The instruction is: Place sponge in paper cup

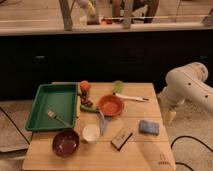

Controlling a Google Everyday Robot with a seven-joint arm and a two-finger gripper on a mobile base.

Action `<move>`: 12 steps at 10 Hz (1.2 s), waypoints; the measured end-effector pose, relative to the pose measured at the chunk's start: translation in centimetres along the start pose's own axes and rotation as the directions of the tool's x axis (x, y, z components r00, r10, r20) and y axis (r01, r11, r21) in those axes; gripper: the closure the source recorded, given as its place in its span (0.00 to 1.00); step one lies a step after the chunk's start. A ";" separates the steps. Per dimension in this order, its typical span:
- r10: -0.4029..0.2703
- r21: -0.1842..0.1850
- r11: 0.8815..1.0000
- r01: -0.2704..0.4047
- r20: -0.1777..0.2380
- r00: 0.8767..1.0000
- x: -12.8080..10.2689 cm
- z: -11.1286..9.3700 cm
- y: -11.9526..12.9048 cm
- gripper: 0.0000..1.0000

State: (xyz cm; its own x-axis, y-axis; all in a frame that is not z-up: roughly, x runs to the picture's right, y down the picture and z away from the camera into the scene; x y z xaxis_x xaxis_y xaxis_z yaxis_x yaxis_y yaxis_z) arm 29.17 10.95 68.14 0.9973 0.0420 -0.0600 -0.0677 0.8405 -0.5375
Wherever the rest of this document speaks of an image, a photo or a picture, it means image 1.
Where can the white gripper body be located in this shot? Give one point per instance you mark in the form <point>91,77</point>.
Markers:
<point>168,114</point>

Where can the blue sponge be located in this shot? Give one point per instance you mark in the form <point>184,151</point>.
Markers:
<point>147,127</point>

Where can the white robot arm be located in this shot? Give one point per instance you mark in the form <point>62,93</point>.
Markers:
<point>185,82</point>

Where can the white paper cup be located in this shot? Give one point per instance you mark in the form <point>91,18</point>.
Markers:
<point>91,133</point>

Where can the green brush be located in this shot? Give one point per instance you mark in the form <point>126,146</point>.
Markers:
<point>118,86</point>

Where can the orange bowl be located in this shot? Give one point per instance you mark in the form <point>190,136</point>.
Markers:
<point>110,105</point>

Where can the blue plastic spoon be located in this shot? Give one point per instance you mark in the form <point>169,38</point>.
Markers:
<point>103,123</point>

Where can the green toy vegetable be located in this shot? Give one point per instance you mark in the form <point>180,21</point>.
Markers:
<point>88,109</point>

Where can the dark toy grapes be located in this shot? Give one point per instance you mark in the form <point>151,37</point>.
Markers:
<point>85,101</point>

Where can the yellow toy corn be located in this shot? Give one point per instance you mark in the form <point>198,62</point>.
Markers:
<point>78,111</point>

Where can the dark red bowl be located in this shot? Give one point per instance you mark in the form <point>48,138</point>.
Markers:
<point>65,143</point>

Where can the green plastic tray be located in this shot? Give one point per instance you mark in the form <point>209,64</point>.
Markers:
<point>61,99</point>

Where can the silver fork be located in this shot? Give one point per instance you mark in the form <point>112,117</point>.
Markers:
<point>53,115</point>

